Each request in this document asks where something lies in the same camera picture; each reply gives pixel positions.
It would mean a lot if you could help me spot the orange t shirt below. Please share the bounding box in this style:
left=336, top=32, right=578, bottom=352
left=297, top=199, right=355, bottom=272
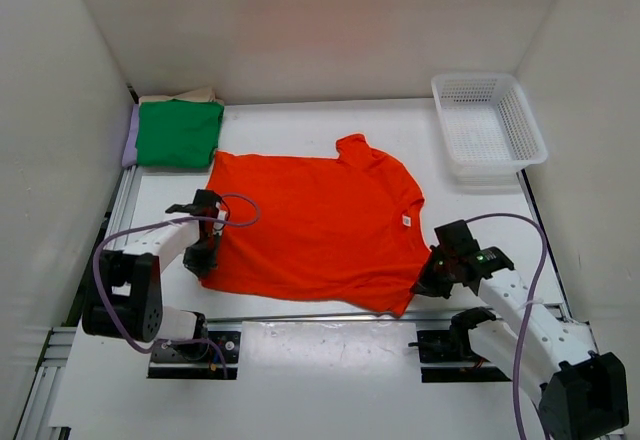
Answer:
left=200, top=134, right=430, bottom=316

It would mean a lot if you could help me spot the white plastic basket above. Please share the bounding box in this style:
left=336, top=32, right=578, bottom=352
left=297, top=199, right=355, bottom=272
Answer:
left=431, top=72, right=548, bottom=185

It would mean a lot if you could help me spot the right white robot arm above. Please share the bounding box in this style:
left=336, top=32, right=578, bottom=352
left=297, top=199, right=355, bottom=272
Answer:
left=412, top=220, right=629, bottom=439

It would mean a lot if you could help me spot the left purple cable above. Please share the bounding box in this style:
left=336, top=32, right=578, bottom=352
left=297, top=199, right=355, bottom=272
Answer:
left=92, top=192, right=262, bottom=380

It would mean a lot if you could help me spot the purple cable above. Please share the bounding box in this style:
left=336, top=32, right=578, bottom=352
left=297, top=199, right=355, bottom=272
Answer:
left=92, top=192, right=262, bottom=380
left=467, top=213, right=547, bottom=440

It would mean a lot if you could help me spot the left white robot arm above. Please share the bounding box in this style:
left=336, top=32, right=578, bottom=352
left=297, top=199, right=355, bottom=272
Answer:
left=82, top=190, right=229, bottom=358

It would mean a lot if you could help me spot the purple t shirt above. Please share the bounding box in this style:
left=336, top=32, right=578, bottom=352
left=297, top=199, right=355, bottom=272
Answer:
left=121, top=104, right=139, bottom=168

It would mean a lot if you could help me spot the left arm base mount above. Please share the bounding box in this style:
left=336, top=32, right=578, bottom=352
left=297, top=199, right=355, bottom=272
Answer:
left=147, top=324, right=242, bottom=381

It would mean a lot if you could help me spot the green t shirt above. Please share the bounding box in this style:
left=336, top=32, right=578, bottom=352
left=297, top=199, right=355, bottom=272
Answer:
left=136, top=99, right=225, bottom=170

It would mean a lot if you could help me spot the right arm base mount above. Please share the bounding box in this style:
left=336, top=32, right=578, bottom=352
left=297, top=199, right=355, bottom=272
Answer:
left=408, top=307, right=510, bottom=384

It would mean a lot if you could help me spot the beige t shirt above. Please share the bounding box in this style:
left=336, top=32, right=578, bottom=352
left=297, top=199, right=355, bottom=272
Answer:
left=138, top=86, right=217, bottom=105

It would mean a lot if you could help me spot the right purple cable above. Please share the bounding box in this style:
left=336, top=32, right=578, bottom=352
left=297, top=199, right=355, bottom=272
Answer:
left=467, top=213, right=547, bottom=440

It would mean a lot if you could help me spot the aluminium frame rail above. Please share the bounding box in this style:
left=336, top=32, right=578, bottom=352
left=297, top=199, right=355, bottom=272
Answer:
left=14, top=104, right=571, bottom=440

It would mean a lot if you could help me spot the white front board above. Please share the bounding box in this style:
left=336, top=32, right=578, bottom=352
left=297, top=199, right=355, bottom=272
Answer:
left=50, top=322, right=517, bottom=439

